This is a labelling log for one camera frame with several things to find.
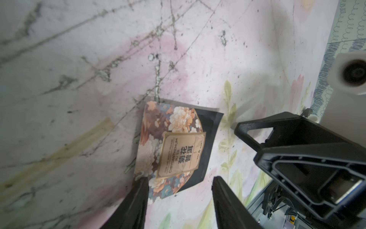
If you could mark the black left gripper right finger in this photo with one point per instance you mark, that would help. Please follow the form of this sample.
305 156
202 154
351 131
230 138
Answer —
229 211

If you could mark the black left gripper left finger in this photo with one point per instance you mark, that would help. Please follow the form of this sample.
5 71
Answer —
131 213

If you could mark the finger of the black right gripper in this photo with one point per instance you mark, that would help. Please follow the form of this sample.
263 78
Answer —
326 182
295 133

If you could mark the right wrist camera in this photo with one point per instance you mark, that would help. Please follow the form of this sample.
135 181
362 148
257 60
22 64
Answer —
348 73

